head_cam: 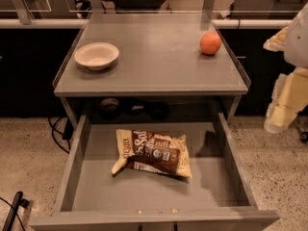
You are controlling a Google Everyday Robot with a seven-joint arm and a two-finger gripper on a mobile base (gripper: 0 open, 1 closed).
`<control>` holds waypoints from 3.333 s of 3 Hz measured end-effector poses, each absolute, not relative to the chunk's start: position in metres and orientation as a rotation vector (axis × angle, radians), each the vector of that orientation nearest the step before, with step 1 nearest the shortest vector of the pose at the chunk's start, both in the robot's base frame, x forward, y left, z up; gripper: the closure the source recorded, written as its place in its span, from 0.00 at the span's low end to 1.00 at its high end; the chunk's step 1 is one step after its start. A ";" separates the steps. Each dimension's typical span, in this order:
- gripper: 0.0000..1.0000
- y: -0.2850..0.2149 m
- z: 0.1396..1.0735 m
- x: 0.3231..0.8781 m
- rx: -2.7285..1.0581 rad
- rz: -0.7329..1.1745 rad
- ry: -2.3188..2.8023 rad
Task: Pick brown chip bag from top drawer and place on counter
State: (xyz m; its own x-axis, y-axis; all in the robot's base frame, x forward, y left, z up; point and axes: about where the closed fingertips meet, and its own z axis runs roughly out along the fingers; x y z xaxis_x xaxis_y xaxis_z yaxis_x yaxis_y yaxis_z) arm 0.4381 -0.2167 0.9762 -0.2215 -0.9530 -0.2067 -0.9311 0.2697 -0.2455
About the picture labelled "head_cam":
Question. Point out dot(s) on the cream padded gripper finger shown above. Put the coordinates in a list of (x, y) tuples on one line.
[(289, 97), (277, 42)]

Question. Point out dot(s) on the brown and cream chip bag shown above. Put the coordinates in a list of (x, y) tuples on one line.
[(152, 152)]

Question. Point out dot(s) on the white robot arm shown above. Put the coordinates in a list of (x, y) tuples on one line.
[(296, 41)]

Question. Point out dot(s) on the open grey top drawer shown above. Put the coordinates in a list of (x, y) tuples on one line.
[(217, 197)]

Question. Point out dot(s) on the grey cabinet counter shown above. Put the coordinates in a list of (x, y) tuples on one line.
[(159, 55)]

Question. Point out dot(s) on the dark round object under counter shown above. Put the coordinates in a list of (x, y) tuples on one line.
[(109, 107)]

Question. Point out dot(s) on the orange fruit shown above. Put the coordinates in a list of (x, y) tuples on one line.
[(210, 43)]

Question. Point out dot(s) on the white paper bowl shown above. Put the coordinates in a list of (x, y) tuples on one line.
[(96, 56)]

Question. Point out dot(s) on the black stand bottom left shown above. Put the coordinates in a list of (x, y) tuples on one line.
[(18, 201)]

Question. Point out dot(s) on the white horizontal rail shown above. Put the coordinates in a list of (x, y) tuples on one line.
[(78, 23)]

